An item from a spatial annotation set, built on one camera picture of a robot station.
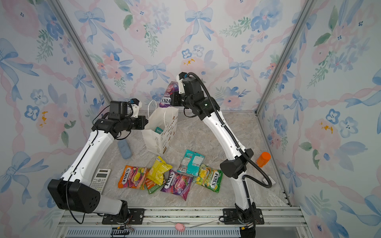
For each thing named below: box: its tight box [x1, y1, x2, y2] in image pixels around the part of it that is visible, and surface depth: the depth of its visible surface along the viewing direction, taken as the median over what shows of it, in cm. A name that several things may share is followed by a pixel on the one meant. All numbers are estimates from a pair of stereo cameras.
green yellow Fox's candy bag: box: [192, 164, 224, 194], surface depth 85 cm
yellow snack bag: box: [146, 155, 173, 186], surface depth 85 cm
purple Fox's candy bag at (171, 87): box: [159, 81, 180, 108], surface depth 76 cm
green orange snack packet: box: [144, 178, 165, 195], surface depth 84 cm
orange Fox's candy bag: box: [118, 165, 148, 190], surface depth 85 cm
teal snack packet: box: [176, 149, 205, 177], surface depth 90 cm
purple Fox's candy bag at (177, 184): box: [160, 169, 193, 201], surface depth 83 cm
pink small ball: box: [175, 222, 186, 232], surface depth 71 cm
